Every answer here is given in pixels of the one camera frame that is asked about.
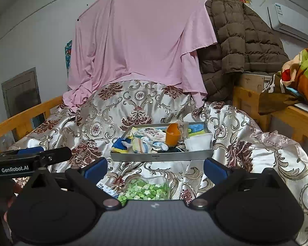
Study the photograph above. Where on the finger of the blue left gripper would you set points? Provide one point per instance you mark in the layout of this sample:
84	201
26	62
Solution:
55	156
30	151

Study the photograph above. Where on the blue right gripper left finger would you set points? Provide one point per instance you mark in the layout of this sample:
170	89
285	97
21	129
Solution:
95	171

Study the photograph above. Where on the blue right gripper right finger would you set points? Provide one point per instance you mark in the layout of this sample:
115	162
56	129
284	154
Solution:
215	171

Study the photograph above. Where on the white knitted cloth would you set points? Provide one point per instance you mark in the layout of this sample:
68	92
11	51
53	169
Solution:
199	142

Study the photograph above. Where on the orange plastic cup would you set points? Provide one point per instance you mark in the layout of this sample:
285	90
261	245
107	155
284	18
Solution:
173	135

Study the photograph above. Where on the white printed cloth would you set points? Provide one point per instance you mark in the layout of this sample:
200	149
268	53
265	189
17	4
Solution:
150	134

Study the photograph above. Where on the striped colourful towel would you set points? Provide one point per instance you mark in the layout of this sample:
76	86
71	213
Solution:
142	145

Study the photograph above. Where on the person's left hand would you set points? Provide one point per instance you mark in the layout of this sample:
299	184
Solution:
9	190

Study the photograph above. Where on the green patterned cloth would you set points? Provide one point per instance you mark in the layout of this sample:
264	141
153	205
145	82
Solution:
144	189

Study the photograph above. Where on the grey metal tray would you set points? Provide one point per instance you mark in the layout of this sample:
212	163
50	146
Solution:
163	157

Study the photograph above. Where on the colourful folded blanket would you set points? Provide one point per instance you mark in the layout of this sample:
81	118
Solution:
287	87

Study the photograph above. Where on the brown quilted jacket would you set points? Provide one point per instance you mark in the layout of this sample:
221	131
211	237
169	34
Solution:
245	43

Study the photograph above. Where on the pink hanging sheet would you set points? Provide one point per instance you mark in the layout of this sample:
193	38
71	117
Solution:
151	40

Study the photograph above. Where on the white air conditioner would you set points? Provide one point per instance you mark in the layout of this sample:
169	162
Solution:
288	21

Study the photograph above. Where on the grey wall panel door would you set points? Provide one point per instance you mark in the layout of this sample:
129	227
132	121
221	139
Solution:
21	92

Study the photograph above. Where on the blue wall poster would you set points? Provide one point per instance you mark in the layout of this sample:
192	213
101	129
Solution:
67	52

